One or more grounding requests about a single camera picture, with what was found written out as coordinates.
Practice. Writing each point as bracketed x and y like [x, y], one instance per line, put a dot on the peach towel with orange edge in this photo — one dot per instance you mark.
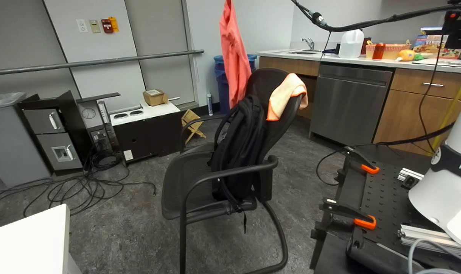
[285, 93]

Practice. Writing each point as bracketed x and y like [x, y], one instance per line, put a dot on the coral pink shirt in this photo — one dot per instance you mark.
[235, 55]

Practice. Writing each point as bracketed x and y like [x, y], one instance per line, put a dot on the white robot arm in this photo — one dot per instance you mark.
[443, 192]

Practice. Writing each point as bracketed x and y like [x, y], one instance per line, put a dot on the black mesh chair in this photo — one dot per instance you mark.
[189, 176]

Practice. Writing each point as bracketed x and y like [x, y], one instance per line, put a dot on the black backpack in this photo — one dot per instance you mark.
[239, 146]

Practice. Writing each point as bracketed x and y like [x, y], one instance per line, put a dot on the small wooden folding stand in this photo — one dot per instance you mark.
[194, 123]

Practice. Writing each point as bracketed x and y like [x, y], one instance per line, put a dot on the blue recycling bin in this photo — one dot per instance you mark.
[219, 81]

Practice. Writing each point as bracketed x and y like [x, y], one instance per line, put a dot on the dark low cabinet white top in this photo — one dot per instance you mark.
[146, 134]

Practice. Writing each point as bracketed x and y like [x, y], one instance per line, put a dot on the small cardboard box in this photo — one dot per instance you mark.
[154, 97]

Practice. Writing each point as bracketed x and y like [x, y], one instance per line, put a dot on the white outlet plate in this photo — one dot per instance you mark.
[128, 155]

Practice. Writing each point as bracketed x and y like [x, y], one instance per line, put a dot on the silver sink faucet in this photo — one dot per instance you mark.
[309, 44]

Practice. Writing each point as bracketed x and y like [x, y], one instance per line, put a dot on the stainless steel dishwasher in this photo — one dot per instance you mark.
[349, 100]

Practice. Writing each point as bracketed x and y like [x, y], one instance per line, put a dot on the white plastic jug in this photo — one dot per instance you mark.
[352, 46]

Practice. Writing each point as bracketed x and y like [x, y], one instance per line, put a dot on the red fire alarm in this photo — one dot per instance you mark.
[108, 24]

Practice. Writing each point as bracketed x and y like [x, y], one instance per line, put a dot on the black perforated breadboard table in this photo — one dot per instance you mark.
[387, 198]

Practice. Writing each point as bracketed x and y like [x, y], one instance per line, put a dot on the red bottle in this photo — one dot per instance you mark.
[379, 50]

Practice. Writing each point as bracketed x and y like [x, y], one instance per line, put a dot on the black drawer unit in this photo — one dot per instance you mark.
[52, 137]

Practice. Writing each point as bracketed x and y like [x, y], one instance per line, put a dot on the small silver metal block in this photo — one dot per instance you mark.
[410, 176]

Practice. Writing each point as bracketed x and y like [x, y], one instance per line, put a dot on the wooden cabinet with white countertop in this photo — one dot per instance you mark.
[413, 111]

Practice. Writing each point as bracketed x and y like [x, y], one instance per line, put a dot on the orange plastic container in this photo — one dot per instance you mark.
[394, 52]

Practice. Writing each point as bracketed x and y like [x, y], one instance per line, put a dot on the yellow toy fruit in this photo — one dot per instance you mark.
[407, 55]

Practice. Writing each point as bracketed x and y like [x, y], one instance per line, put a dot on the aluminium extrusion bar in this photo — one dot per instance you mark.
[422, 234]

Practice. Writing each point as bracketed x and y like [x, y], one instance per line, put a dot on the gray metal cabinet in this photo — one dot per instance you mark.
[11, 146]

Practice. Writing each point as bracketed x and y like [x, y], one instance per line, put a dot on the colourful printed box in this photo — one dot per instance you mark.
[435, 46]

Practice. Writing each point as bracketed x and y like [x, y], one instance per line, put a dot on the white table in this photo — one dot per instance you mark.
[22, 248]

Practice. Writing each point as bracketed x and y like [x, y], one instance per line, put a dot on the gray wall handrail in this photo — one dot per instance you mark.
[87, 62]

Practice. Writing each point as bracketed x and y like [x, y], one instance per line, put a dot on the pale green wall plate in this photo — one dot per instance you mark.
[95, 26]

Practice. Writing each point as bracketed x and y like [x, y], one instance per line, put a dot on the white light switch plate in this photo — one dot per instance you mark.
[82, 26]

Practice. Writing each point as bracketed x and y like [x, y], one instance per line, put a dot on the black camera box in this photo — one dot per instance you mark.
[460, 30]

